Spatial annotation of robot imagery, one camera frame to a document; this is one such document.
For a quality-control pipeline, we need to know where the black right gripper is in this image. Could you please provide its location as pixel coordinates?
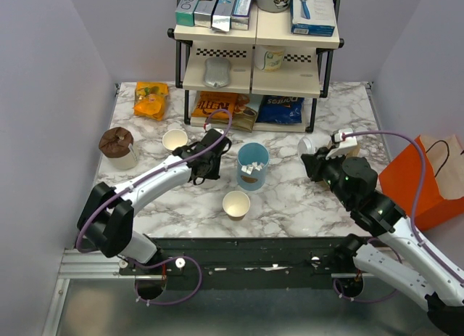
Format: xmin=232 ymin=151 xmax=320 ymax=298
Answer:
xmin=302 ymin=144 xmax=354 ymax=208

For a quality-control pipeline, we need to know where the single white cup lid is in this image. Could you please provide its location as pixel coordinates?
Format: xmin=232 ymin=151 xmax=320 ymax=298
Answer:
xmin=297 ymin=136 xmax=317 ymax=158

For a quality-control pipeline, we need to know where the kraft paper cup stack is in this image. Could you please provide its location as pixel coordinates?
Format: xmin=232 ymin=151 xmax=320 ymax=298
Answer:
xmin=162 ymin=129 xmax=189 ymax=152

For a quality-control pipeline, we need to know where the single kraft paper cup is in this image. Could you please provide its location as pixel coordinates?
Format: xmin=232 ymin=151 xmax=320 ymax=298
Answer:
xmin=222 ymin=191 xmax=251 ymax=221

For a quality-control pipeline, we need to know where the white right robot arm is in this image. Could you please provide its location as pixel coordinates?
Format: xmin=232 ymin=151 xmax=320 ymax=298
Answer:
xmin=301 ymin=147 xmax=463 ymax=335

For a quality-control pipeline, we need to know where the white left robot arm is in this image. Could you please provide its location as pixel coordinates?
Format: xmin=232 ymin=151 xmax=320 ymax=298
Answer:
xmin=76 ymin=128 xmax=231 ymax=274

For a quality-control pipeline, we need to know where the blue cylindrical sugar container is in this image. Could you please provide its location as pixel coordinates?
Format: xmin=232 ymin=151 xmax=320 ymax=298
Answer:
xmin=236 ymin=142 xmax=270 ymax=191

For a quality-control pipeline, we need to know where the brown cookie snack bag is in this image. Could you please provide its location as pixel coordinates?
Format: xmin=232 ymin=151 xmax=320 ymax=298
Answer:
xmin=232 ymin=94 xmax=262 ymax=132

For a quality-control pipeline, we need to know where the orange kettle chips bag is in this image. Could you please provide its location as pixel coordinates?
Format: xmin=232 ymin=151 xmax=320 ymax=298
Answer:
xmin=191 ymin=91 xmax=239 ymax=118

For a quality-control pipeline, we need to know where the blue doritos bag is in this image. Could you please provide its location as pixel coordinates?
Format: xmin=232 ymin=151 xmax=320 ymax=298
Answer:
xmin=257 ymin=95 xmax=305 ymax=125

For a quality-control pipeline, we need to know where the orange yellow snack bag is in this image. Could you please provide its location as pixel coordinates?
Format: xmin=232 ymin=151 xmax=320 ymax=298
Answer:
xmin=133 ymin=82 xmax=169 ymax=121

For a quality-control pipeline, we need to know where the silver grey sponge pouch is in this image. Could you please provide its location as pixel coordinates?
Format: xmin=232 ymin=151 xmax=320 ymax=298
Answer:
xmin=203 ymin=57 xmax=231 ymax=89

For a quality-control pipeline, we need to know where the brown topped white container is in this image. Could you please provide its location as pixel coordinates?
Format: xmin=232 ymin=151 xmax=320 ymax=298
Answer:
xmin=99 ymin=127 xmax=138 ymax=170

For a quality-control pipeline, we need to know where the cream black shelf rack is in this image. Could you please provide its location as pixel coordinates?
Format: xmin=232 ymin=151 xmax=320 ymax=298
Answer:
xmin=167 ymin=0 xmax=345 ymax=134

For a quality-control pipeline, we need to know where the white yellow printed cup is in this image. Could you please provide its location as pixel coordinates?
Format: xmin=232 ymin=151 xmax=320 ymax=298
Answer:
xmin=254 ymin=45 xmax=285 ymax=72

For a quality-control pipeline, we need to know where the purple white toothpaste box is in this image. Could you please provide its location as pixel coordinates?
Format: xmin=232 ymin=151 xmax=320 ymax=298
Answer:
xmin=231 ymin=0 xmax=254 ymax=30

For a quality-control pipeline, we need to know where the silver blue toothpaste box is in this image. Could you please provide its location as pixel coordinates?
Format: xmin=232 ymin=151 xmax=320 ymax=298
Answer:
xmin=212 ymin=0 xmax=236 ymax=33

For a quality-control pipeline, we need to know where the teal toothpaste box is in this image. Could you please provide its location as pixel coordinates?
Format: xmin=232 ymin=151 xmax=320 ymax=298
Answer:
xmin=175 ymin=0 xmax=200 ymax=27

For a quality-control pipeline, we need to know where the blue razor package box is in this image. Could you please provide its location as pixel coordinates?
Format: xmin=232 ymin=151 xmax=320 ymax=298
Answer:
xmin=291 ymin=0 xmax=336 ymax=37

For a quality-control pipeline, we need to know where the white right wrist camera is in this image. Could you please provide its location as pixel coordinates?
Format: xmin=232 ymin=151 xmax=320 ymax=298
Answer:
xmin=325 ymin=128 xmax=358 ymax=160

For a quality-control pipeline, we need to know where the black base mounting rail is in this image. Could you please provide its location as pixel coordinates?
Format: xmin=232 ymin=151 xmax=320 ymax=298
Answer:
xmin=120 ymin=235 xmax=363 ymax=295

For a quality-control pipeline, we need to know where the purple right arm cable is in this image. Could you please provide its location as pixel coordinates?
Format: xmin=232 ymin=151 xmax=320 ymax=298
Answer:
xmin=335 ymin=130 xmax=464 ymax=284

